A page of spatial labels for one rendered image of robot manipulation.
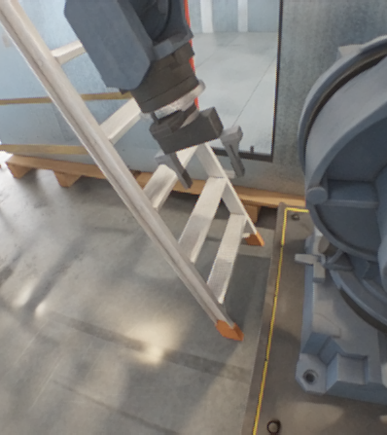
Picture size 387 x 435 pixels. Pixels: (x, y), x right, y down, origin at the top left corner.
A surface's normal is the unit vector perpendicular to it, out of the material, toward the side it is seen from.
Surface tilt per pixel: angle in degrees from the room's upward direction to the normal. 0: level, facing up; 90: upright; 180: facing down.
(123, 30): 90
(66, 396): 0
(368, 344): 0
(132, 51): 90
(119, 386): 0
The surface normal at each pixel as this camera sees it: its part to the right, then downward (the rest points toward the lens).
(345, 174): -0.29, 0.68
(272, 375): -0.10, -0.72
